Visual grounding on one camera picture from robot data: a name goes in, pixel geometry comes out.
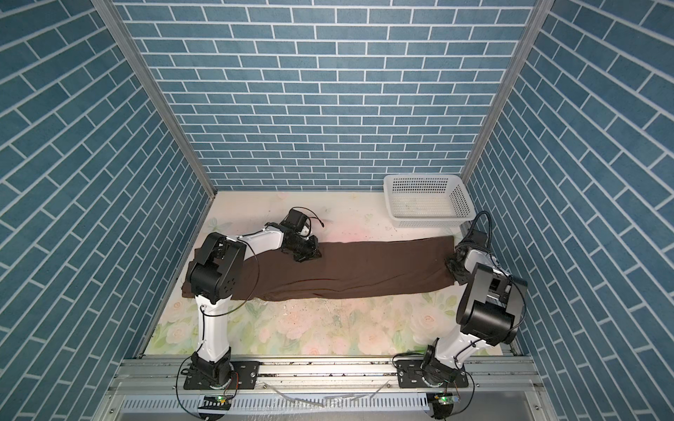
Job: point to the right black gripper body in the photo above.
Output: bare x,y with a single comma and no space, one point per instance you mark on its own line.
460,275

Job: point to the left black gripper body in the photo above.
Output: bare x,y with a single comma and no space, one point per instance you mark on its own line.
304,248

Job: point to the brown trousers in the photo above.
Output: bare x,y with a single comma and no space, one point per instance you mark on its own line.
350,270

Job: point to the white plastic basket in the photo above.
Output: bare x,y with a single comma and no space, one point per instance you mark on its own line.
427,201

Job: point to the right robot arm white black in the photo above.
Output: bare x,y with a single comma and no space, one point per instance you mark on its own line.
490,312

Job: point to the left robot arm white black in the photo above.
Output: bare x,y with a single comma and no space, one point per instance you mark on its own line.
213,274

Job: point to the right green circuit board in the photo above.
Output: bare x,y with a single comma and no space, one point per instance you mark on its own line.
443,399

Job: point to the green circuit board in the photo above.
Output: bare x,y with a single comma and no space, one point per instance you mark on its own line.
217,402
443,399

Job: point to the left green circuit board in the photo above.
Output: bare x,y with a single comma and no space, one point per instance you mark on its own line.
217,402

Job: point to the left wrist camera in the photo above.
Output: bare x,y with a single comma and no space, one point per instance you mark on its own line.
297,222

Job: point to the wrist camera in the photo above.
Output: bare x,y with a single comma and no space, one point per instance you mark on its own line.
297,222
476,240

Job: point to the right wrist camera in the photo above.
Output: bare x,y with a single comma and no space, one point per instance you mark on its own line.
476,240

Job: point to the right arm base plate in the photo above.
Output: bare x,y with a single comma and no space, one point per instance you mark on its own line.
414,374

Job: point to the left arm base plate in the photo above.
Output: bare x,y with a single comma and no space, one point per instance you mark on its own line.
237,374

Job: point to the white slotted cable duct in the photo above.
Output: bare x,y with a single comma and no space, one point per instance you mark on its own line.
274,404

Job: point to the aluminium front rail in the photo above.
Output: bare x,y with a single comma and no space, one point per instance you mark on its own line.
159,375

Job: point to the right corner aluminium post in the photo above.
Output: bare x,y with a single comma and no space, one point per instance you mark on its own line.
521,52

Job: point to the corner aluminium post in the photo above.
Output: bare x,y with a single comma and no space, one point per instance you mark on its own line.
117,28
521,52

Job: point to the left corner aluminium post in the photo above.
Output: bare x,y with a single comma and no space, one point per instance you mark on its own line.
117,28

